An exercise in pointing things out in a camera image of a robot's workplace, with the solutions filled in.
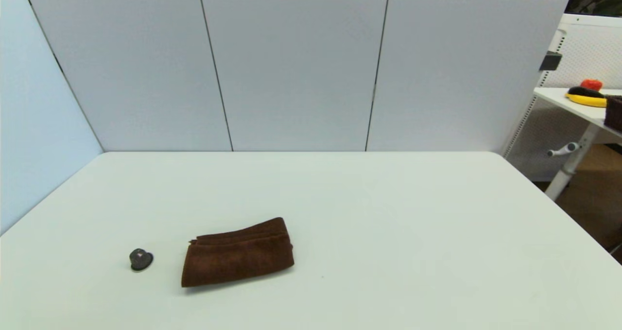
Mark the yellow plate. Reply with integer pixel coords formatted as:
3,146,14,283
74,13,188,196
565,92,608,108

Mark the grey desk crank handle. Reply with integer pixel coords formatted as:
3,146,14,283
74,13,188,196
547,142,581,157

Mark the white side desk top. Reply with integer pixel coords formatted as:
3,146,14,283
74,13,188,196
534,87,622,139

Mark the white perforated panel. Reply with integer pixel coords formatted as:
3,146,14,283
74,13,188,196
503,13,622,181

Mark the black object on plate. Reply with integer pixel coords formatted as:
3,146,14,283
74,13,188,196
568,86,606,99

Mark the black clamp block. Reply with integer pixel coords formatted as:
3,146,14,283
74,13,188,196
539,51,563,71

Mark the dark grey coffee capsule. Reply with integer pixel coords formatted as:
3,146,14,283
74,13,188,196
129,248,154,272

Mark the white desk leg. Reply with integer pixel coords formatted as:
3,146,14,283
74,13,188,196
545,123,601,202

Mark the folded brown towel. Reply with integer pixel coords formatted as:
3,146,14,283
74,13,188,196
181,217,295,288

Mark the dark brown basket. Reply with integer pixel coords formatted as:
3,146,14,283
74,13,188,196
604,95,622,132

